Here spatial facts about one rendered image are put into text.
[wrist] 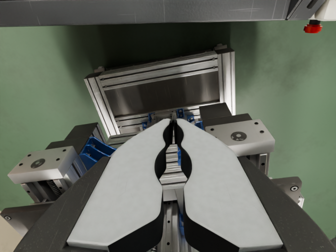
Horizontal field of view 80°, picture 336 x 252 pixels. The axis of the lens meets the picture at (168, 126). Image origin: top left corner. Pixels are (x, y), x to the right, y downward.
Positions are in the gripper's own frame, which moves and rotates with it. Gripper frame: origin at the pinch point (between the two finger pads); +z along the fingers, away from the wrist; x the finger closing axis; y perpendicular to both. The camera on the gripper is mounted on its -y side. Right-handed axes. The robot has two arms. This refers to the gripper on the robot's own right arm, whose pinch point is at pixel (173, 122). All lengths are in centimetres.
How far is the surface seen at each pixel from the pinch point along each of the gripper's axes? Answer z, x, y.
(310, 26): 42, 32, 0
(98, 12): 28.2, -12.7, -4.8
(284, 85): 123, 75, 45
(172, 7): 28.2, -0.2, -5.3
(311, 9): 26.7, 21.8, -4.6
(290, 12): 27.6, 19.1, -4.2
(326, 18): 25.4, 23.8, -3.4
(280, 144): 123, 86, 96
